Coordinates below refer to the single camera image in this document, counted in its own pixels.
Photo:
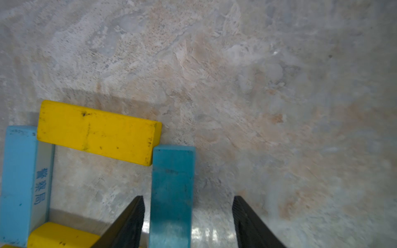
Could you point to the light blue block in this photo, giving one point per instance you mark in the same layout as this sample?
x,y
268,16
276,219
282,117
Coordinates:
x,y
26,184

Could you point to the yellow block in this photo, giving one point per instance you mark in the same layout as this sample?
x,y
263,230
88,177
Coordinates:
x,y
52,235
112,135

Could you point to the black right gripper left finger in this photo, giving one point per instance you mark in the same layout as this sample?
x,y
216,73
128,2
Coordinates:
x,y
126,230

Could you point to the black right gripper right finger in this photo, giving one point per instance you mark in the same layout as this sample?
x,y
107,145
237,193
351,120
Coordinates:
x,y
251,231

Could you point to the teal block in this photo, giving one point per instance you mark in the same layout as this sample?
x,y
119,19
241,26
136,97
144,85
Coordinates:
x,y
172,196

